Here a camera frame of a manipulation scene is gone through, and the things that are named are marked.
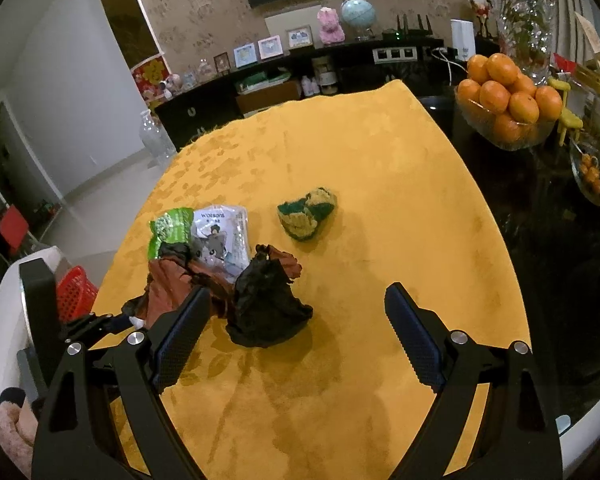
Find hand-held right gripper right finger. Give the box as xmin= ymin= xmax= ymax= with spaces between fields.
xmin=384 ymin=282 xmax=563 ymax=480

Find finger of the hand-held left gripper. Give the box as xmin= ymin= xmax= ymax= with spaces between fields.
xmin=60 ymin=312 xmax=148 ymax=352

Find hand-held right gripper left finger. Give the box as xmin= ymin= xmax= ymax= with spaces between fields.
xmin=32 ymin=285 xmax=213 ymax=480

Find red mesh basket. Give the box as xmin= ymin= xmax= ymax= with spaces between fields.
xmin=55 ymin=265 xmax=100 ymax=323

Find green snack packet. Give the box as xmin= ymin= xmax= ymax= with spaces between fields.
xmin=147 ymin=207 xmax=196 ymax=261

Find white cushioned bench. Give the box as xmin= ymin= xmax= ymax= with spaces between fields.
xmin=0 ymin=246 xmax=63 ymax=406

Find brown crumpled wrapper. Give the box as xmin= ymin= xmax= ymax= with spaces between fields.
xmin=122 ymin=242 xmax=302 ymax=331

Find red chair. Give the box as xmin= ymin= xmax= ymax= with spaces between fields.
xmin=0 ymin=205 xmax=31 ymax=256

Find black crumpled plastic bag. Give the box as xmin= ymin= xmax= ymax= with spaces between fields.
xmin=225 ymin=245 xmax=314 ymax=348

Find white cat print packet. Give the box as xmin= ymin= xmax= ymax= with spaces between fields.
xmin=189 ymin=204 xmax=251 ymax=278

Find yellow tablecloth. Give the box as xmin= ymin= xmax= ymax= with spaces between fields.
xmin=87 ymin=80 xmax=533 ymax=480

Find green yellow knitted scrubber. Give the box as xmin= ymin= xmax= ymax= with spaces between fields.
xmin=276 ymin=187 xmax=338 ymax=241

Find empty clear water bottle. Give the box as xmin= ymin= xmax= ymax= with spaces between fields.
xmin=138 ymin=110 xmax=177 ymax=171

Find small glass bowl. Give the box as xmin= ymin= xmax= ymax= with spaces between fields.
xmin=569 ymin=137 xmax=600 ymax=208

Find black cabinet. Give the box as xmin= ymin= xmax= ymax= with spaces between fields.
xmin=152 ymin=35 xmax=503 ymax=153

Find glass fruit bowl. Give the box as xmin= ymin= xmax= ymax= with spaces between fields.
xmin=454 ymin=85 xmax=561 ymax=152

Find pile of kumquats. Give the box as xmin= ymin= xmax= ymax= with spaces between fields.
xmin=579 ymin=152 xmax=600 ymax=198

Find small plush toys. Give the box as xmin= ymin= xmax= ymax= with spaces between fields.
xmin=152 ymin=74 xmax=183 ymax=101

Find red floral poster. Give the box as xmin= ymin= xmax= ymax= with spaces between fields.
xmin=130 ymin=56 xmax=170 ymax=101

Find glass bowl of oranges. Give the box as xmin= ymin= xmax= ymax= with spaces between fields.
xmin=457 ymin=52 xmax=563 ymax=143

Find yellow miniature chair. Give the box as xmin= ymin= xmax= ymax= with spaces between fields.
xmin=547 ymin=77 xmax=583 ymax=148

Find glass jar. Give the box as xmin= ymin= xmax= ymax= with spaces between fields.
xmin=312 ymin=57 xmax=338 ymax=95

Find green flat package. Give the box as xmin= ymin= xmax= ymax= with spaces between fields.
xmin=236 ymin=71 xmax=293 ymax=95

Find white socket panel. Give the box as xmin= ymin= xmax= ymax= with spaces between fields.
xmin=372 ymin=45 xmax=420 ymax=64

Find white tower device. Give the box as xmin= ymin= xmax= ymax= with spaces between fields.
xmin=450 ymin=19 xmax=477 ymax=61

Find black router with antennas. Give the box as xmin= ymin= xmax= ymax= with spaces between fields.
xmin=382 ymin=14 xmax=436 ymax=41

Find pink plush toy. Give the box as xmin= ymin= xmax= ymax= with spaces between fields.
xmin=317 ymin=6 xmax=346 ymax=46

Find pale blue globe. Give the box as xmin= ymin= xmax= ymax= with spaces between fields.
xmin=341 ymin=0 xmax=378 ymax=41

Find red white figurine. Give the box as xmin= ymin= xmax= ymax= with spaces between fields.
xmin=467 ymin=0 xmax=496 ymax=38

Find white board panel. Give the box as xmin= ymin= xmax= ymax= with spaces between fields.
xmin=265 ymin=4 xmax=323 ymax=48

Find crystal vase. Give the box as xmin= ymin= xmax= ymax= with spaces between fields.
xmin=495 ymin=0 xmax=556 ymax=78

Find white cable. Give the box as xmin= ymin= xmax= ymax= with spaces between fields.
xmin=430 ymin=47 xmax=468 ymax=86

